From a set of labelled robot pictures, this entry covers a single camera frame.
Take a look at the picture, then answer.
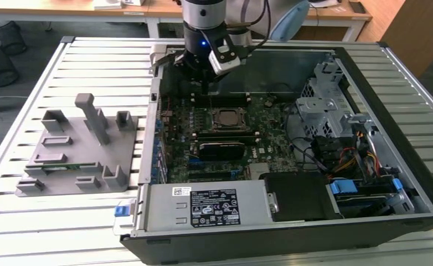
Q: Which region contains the brown wooden cabinet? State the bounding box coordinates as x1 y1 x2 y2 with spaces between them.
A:
359 0 433 78

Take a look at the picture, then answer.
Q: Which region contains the black open PC case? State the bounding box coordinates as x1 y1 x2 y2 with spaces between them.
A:
119 43 433 264

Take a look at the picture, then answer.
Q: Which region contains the CPU silver top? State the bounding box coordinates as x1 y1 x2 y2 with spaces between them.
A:
216 111 242 126

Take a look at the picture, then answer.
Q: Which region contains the silver chipset heatsink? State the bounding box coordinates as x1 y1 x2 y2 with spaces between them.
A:
248 162 270 178

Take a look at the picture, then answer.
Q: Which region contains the black RAM slot bank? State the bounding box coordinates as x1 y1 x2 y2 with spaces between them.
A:
196 130 260 145
191 93 251 108

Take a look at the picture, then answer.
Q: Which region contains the black graphics card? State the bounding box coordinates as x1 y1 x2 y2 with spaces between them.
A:
198 141 247 162

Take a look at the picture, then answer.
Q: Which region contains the CPU socket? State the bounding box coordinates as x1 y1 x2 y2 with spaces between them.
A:
210 107 248 131

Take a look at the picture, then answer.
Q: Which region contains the metal socket cover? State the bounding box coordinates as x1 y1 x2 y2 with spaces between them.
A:
212 109 247 130

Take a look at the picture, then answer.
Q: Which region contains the blue disk carrier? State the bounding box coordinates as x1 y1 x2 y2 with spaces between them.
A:
330 178 403 198

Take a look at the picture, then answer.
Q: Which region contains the green RAM stick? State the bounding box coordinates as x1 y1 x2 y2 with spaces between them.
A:
43 162 99 170

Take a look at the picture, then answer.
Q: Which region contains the green motherboard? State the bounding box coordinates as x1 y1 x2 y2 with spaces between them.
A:
158 94 303 185

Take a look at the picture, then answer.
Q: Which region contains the white box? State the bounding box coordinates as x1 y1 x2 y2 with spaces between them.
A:
92 0 124 11

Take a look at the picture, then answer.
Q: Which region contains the silver power supply black label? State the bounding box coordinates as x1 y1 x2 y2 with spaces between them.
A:
142 180 274 232

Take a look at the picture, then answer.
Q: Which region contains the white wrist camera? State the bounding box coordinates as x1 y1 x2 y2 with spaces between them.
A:
208 45 242 75

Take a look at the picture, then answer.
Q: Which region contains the black plastic shroud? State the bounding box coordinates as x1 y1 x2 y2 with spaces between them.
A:
263 171 343 223

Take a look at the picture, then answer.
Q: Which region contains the grey parts rack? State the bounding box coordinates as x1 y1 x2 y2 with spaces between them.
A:
15 93 140 198

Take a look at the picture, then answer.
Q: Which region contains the silver metal drive cage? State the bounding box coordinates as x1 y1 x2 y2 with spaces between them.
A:
296 62 375 139

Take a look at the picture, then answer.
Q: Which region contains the orange yellow wire bundle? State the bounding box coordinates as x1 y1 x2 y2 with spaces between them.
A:
330 130 384 178

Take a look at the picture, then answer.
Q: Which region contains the blue plastic case latch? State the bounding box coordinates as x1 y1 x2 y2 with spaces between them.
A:
115 201 132 217

